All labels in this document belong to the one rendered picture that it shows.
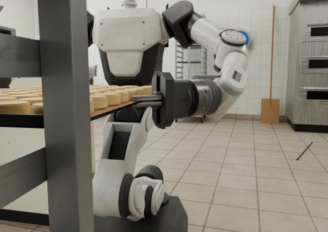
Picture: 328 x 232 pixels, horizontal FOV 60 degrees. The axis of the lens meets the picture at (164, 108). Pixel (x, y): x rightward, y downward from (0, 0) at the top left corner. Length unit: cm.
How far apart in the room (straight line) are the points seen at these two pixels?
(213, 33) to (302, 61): 358
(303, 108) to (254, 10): 205
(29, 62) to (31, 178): 9
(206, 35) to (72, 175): 83
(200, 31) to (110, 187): 61
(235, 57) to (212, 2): 485
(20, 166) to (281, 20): 548
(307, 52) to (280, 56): 104
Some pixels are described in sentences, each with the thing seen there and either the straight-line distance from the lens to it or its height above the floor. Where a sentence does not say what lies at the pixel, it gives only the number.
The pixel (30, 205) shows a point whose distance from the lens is 183.
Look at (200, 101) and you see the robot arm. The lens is 64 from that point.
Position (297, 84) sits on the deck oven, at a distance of 456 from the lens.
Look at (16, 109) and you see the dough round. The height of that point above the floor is 82.
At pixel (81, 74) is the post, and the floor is 86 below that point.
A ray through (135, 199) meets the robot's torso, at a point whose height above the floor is 45.
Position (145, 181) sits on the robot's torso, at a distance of 144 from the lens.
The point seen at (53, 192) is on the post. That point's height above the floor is 76.
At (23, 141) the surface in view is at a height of 49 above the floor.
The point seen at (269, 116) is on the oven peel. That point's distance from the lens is 529.
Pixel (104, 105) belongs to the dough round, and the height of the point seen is 81.
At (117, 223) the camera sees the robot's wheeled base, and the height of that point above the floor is 17.
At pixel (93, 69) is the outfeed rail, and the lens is 180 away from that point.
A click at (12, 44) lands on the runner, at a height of 88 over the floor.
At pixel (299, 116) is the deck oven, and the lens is 460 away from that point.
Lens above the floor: 86
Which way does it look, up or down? 7 degrees down
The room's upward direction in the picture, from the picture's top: straight up
